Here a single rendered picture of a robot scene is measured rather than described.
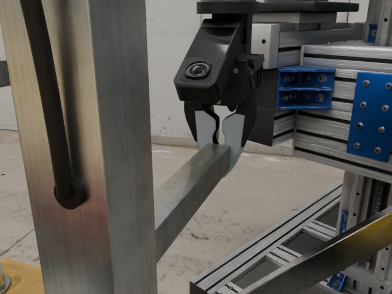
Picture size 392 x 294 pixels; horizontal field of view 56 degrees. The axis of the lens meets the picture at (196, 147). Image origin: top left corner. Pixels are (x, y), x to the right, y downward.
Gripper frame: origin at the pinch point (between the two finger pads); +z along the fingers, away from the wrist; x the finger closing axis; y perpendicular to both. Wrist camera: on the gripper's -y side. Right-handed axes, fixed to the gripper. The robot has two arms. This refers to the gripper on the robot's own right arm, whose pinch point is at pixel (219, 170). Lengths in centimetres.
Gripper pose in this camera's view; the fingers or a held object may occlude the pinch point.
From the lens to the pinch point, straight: 47.4
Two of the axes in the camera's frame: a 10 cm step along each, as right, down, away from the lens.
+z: 0.1, 9.4, 3.5
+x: -9.4, -1.2, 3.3
